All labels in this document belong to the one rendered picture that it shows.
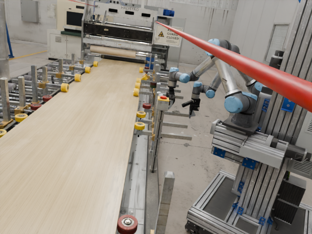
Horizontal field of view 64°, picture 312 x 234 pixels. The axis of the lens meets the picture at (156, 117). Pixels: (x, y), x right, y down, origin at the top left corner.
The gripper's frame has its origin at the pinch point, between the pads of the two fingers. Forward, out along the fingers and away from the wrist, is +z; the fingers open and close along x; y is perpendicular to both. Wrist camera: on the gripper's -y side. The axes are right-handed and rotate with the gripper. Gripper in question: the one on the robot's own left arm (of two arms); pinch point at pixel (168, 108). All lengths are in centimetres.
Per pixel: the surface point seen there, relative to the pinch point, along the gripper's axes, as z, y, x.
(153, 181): 25, -74, 10
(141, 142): 33.6, -5.0, 20.0
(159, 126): -9, -63, 10
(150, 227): 25, -112, 12
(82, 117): 6, -30, 67
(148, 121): 12.0, -7.5, 16.3
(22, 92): -3, -15, 119
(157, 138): 0, -63, 11
